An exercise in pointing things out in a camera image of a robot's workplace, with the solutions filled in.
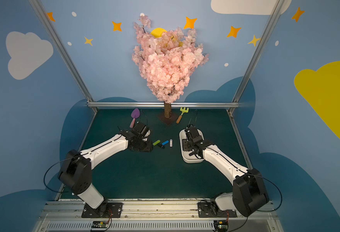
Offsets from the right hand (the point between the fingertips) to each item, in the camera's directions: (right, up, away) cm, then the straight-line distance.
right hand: (189, 141), depth 88 cm
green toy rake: (-1, +22, +35) cm, 41 cm away
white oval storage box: (-2, -11, +7) cm, 13 cm away
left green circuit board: (-48, -40, -16) cm, 64 cm away
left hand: (-25, -3, +1) cm, 25 cm away
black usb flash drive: (-19, -5, +11) cm, 22 cm away
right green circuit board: (+14, -42, -15) cm, 47 cm away
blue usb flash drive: (-16, -3, +13) cm, 21 cm away
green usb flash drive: (-22, -2, +12) cm, 25 cm away
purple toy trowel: (-42, +18, +31) cm, 56 cm away
